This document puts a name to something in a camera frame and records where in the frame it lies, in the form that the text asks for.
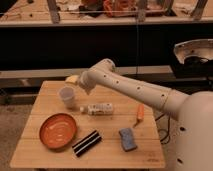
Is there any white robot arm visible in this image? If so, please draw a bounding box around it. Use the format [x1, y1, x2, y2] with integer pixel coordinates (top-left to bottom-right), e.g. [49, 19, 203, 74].
[65, 58, 213, 171]

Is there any white robot base shell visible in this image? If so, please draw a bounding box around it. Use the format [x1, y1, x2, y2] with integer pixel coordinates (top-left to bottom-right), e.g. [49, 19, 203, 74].
[173, 39, 213, 64]

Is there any white plastic bottle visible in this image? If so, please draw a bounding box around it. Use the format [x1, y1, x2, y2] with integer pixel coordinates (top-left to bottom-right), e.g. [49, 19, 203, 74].
[80, 103, 114, 115]

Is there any orange bowl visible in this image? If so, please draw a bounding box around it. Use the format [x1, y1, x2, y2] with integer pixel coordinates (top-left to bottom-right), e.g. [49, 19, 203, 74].
[39, 113, 77, 150]

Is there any wooden folding table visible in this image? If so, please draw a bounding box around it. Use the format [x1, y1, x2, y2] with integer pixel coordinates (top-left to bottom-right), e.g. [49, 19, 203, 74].
[10, 81, 165, 169]

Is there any black striped block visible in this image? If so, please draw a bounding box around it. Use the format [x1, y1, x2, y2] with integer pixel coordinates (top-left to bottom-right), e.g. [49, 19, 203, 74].
[72, 130, 102, 157]

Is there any blue sponge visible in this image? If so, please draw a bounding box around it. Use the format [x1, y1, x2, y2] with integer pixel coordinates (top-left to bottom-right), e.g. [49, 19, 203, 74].
[119, 128, 137, 152]

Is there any orange object on shelf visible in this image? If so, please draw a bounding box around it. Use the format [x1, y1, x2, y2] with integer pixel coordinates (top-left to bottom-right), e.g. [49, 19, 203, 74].
[103, 0, 136, 17]

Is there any long workbench shelf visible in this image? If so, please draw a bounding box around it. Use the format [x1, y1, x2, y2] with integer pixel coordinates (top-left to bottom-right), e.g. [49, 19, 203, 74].
[0, 0, 213, 27]

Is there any black cable on floor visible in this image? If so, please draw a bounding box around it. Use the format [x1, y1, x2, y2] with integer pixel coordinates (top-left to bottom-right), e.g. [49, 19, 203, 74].
[155, 113, 172, 145]

